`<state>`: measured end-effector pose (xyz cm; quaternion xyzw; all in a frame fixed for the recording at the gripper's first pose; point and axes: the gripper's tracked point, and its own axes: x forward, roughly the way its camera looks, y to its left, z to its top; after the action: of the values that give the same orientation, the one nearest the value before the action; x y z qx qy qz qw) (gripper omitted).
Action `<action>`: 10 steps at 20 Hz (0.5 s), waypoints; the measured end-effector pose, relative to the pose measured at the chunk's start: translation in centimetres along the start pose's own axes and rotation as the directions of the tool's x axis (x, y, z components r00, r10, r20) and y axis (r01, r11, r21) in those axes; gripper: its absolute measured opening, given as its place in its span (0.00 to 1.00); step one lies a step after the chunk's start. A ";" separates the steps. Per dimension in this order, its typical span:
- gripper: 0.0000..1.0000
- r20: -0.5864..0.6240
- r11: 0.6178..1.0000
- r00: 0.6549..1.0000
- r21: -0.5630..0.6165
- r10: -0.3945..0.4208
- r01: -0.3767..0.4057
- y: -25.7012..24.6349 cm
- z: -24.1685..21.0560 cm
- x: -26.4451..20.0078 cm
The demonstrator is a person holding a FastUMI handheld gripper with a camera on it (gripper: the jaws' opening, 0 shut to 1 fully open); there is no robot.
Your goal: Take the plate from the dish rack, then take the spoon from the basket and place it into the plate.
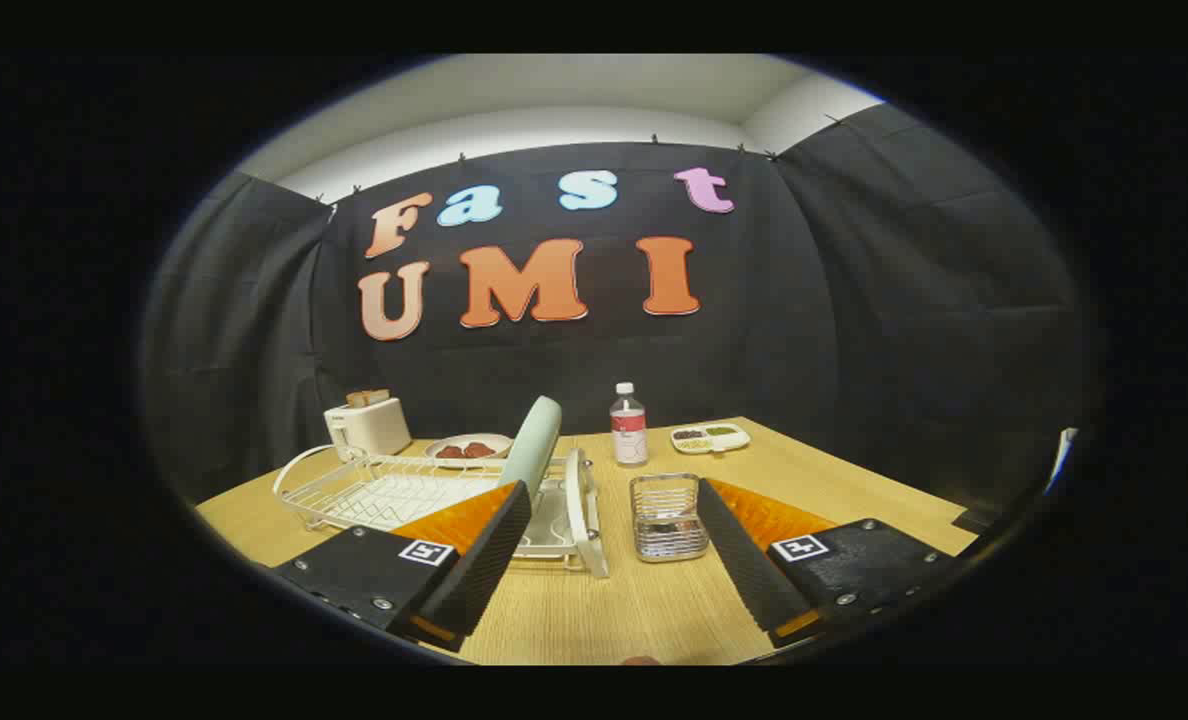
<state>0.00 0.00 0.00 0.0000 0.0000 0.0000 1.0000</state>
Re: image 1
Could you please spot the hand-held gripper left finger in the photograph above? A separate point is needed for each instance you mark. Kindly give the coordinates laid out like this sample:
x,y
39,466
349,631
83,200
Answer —
x,y
484,570

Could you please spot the white divided tray with beans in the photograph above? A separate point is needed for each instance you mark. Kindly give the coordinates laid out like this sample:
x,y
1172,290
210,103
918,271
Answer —
x,y
711,447

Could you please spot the clear bottle with red label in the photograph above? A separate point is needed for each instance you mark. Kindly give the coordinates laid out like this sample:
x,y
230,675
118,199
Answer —
x,y
629,430

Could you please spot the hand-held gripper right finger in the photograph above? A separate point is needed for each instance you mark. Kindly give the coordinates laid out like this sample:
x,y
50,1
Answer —
x,y
744,570

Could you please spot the light green plate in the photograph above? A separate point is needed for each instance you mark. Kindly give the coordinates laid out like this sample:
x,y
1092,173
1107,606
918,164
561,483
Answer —
x,y
534,440

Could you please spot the white toaster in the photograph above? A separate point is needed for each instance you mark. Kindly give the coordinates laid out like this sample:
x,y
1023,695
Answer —
x,y
374,428

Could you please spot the black backdrop cloth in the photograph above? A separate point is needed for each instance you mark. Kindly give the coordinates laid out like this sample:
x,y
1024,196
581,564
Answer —
x,y
854,350

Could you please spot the black block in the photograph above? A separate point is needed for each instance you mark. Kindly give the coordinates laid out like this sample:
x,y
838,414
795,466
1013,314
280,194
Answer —
x,y
974,520

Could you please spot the red meat piece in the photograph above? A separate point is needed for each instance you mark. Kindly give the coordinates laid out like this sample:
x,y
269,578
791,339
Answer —
x,y
451,452
479,450

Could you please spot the white oval plate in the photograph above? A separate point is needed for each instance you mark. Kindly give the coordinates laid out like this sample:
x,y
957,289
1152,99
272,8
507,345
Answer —
x,y
497,440

